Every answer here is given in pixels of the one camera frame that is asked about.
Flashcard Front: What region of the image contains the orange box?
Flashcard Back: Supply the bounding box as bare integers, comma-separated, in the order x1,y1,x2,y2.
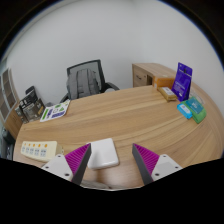
152,76,176,90

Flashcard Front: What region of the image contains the white sheet with coloured shapes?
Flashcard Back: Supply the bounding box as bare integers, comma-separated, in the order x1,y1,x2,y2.
39,99,72,123

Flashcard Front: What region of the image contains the white charger block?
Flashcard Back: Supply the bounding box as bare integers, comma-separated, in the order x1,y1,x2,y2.
87,137,120,171

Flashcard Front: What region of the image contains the small blue box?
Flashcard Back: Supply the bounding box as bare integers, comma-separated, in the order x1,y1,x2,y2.
176,102,194,120

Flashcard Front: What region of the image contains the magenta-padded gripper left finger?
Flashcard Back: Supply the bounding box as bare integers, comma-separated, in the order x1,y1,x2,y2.
40,142,92,185

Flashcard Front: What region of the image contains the small teal box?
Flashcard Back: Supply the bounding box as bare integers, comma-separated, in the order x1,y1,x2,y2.
185,96,205,115

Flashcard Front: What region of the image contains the grey backpack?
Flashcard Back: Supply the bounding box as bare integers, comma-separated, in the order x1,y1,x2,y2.
66,68,101,100

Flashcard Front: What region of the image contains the small tan box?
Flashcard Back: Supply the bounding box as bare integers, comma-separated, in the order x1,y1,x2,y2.
157,86,178,102

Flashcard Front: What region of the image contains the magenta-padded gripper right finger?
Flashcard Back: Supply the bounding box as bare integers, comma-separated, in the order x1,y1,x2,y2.
131,143,184,186

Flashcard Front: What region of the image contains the black sofa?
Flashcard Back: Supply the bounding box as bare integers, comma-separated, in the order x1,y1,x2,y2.
0,128,16,159

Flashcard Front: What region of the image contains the black mesh office chair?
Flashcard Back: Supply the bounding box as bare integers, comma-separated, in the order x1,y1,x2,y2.
59,59,120,104

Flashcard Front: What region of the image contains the wooden side desk with drawers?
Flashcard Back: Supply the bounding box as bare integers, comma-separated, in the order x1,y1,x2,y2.
131,62,178,89

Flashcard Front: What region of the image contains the small green box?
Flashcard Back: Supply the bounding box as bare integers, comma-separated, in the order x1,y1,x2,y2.
191,108,208,125

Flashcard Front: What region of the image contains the purple upright package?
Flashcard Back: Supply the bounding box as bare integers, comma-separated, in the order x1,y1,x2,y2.
171,62,194,102

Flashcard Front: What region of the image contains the brown cardboard box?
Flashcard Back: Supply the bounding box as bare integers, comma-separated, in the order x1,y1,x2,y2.
13,105,28,124

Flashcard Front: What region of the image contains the cream power strip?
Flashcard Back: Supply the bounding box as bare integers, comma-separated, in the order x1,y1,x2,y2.
20,140,65,163

